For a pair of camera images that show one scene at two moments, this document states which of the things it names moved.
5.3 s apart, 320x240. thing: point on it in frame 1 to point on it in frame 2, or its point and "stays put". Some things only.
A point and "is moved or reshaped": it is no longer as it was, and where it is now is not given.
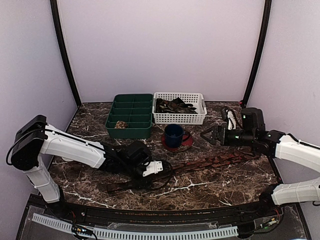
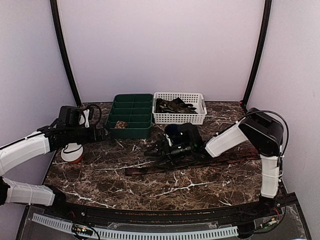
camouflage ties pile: (175, 105) stays put
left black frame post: (54, 8) stays put
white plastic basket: (178, 108) stays put
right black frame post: (268, 5) stays put
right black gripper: (218, 130) to (168, 157)
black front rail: (160, 217) stays put
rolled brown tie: (121, 124) stays put
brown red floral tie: (209, 165) is moved or reshaped
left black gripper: (139, 178) to (100, 133)
